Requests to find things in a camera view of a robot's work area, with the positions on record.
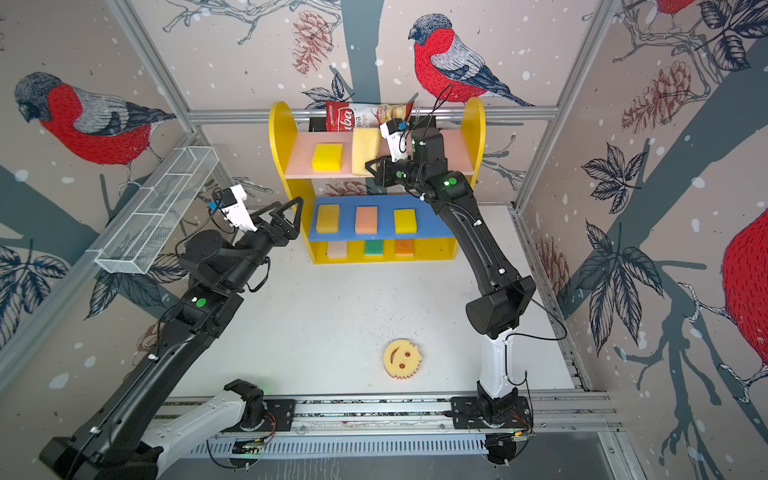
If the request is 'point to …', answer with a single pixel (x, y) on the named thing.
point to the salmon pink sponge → (366, 220)
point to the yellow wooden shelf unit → (432, 245)
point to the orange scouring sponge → (404, 247)
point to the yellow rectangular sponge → (328, 219)
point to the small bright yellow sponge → (405, 221)
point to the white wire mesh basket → (159, 209)
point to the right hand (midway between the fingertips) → (359, 171)
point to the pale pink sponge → (337, 249)
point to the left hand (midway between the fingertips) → (288, 201)
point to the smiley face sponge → (401, 358)
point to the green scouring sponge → (374, 248)
